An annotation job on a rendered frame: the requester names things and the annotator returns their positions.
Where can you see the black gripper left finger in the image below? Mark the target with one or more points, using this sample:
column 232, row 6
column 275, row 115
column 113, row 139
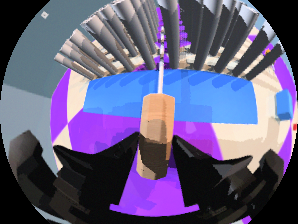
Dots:
column 109, row 169

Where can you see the blue flat strip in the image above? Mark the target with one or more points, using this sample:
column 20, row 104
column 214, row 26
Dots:
column 201, row 96

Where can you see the small red cube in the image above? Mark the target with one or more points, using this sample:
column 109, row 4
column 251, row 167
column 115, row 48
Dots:
column 295, row 126

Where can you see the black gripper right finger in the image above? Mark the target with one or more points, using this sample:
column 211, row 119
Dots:
column 199, row 173

